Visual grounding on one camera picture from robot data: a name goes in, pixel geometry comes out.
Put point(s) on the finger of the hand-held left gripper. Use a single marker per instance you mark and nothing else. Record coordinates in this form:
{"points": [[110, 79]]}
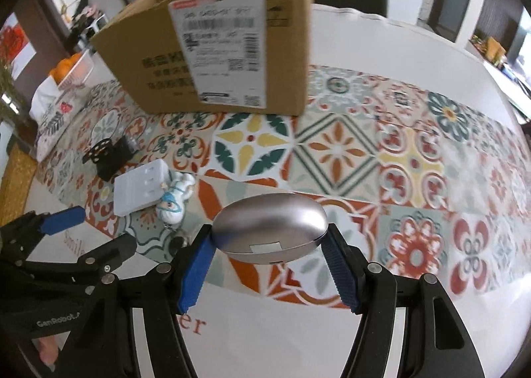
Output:
{"points": [[112, 249], [62, 218]]}

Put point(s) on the white shoe rack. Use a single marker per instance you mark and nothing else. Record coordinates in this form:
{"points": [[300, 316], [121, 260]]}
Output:
{"points": [[89, 25]]}

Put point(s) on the yellow woven storage box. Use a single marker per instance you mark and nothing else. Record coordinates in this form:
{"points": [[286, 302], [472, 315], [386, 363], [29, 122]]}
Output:
{"points": [[16, 178]]}

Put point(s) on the yellow paper bag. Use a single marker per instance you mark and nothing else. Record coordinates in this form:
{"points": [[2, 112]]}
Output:
{"points": [[495, 49]]}

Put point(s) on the white fruit basket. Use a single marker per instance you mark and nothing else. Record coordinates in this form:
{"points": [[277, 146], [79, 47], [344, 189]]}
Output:
{"points": [[79, 70]]}

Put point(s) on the small black device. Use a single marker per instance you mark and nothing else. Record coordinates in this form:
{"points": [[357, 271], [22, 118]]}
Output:
{"points": [[112, 158]]}

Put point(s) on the brown entrance door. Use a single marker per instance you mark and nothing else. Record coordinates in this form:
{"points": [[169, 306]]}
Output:
{"points": [[25, 4]]}

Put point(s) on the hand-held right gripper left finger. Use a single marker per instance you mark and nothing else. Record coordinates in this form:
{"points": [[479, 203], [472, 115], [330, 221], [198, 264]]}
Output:
{"points": [[197, 274]]}

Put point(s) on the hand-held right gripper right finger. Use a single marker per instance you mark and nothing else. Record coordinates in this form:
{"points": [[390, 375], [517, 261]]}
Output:
{"points": [[340, 274]]}

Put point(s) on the person's left hand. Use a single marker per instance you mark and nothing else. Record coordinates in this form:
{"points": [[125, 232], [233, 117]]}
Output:
{"points": [[52, 351]]}

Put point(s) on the white television cabinet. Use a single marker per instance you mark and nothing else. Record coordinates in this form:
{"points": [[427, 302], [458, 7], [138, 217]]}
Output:
{"points": [[510, 83]]}

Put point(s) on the floral fabric tissue cover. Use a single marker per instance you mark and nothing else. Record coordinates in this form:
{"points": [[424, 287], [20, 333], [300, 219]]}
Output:
{"points": [[54, 124]]}

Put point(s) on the small white blue figurine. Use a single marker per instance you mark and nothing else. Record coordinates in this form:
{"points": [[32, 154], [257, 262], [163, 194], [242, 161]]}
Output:
{"points": [[172, 203]]}

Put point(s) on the silver oval case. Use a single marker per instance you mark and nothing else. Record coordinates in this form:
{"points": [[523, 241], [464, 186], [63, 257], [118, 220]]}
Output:
{"points": [[265, 220]]}

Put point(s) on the orange fruit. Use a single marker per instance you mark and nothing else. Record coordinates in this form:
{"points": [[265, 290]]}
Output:
{"points": [[60, 69], [72, 59]]}

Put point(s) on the brown cardboard box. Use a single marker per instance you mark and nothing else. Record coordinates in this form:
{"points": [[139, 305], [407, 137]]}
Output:
{"points": [[141, 70]]}

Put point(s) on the tile pattern tablecloth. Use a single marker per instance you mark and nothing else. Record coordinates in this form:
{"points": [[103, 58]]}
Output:
{"points": [[332, 145]]}

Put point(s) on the red door hanging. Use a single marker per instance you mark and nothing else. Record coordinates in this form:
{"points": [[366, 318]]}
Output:
{"points": [[14, 39]]}

